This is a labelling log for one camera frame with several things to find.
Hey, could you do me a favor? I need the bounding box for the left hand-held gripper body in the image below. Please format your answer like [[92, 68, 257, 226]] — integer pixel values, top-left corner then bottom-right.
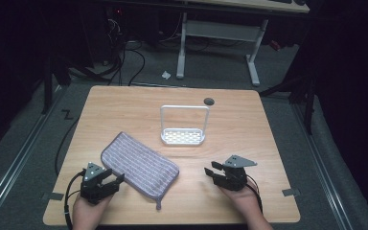
[[80, 161, 113, 206]]

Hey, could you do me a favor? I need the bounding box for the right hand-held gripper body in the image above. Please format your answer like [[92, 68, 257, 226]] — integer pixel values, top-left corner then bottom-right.
[[212, 154, 259, 192]]

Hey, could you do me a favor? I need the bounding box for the grey striped cloth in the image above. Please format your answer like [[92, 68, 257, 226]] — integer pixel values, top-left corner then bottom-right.
[[100, 130, 180, 211]]

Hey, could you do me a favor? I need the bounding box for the black metal stand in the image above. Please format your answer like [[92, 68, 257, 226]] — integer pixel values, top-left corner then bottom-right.
[[258, 71, 318, 136], [40, 52, 73, 115]]

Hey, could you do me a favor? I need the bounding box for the small red object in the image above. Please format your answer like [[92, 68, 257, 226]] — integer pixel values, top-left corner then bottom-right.
[[269, 39, 283, 52]]

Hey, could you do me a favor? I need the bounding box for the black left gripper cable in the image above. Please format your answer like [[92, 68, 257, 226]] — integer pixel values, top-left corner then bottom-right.
[[63, 170, 86, 230]]

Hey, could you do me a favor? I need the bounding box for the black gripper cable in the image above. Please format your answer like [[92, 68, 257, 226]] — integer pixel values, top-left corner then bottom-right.
[[63, 170, 86, 230], [244, 173, 265, 215]]

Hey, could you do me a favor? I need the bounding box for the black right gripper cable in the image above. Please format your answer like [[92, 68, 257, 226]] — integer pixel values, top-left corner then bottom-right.
[[244, 173, 265, 215]]

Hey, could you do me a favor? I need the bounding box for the white rack with handle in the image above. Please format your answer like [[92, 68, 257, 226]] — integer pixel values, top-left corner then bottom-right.
[[159, 104, 211, 147]]

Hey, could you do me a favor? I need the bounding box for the thin black floor cable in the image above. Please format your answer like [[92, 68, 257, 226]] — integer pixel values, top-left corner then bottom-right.
[[54, 116, 81, 176]]

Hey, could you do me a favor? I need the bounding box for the metal floor rail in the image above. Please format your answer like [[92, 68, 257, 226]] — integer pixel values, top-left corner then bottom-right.
[[0, 85, 67, 229], [290, 101, 355, 230]]

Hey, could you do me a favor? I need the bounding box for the bundle of black floor cables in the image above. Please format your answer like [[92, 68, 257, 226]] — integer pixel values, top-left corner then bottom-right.
[[103, 17, 147, 87]]

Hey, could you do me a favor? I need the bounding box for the white desk frame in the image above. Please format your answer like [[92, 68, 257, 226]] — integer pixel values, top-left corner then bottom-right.
[[175, 0, 311, 87]]

